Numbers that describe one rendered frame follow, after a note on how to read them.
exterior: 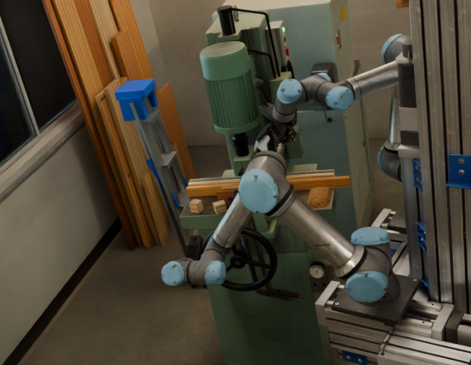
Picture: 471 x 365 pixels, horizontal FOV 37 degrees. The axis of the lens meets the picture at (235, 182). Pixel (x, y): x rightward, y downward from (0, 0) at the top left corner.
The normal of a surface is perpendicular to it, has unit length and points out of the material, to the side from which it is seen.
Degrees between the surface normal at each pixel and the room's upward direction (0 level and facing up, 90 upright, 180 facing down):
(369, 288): 96
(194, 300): 0
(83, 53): 87
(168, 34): 90
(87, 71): 86
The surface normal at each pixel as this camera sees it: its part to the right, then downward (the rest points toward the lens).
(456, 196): -0.51, 0.48
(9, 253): 0.94, -0.02
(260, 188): -0.33, 0.40
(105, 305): -0.18, -0.87
